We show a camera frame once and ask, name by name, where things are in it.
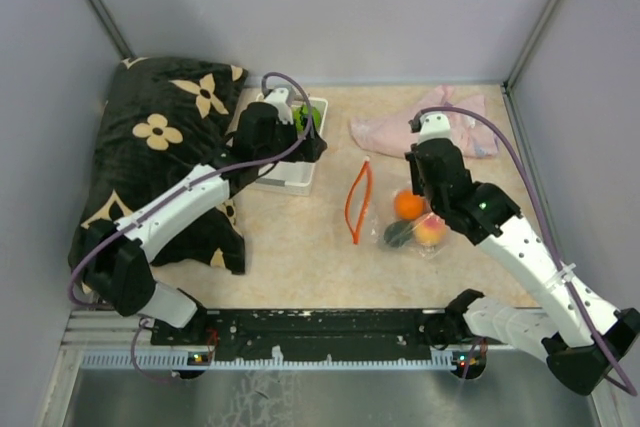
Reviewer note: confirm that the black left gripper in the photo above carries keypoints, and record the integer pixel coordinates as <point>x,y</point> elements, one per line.
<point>310,149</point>

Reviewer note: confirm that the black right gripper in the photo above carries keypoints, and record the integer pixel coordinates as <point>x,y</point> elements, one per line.
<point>414,167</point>

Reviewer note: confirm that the orange fruit toy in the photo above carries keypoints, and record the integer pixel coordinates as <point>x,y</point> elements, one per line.
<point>408,206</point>

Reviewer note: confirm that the green watermelon ball toy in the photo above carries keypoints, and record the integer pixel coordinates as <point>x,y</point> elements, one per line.
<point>301,117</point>

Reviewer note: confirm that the peach toy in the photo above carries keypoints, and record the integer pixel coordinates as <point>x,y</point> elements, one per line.
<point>429,230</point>

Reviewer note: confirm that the clear orange zip bag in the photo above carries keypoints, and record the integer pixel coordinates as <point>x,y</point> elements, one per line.
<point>368,210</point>

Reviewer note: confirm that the dark green avocado toy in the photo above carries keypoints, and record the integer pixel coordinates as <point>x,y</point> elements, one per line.
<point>398,233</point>

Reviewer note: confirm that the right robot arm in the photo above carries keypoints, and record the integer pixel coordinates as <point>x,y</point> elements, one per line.
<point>580,336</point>

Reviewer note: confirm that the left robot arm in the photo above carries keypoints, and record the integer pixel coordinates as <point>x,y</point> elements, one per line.
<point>117,264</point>

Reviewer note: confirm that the white perforated plastic basket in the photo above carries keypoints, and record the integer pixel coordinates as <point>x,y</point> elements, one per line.
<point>293,178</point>

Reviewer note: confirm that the pink crumpled cloth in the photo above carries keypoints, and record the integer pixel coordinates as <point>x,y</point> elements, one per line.
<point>391,134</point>

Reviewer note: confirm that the black floral plush blanket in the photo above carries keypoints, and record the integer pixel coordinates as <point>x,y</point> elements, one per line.
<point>162,117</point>

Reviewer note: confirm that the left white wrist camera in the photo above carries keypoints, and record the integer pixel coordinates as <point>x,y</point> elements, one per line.
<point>281,98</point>

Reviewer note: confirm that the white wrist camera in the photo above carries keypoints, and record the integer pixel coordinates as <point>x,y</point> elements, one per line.
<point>431,126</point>
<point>281,98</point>

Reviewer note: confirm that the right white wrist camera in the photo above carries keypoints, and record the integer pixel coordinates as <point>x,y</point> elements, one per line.
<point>431,126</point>

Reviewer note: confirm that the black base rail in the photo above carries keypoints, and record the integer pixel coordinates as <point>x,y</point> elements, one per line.
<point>321,334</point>

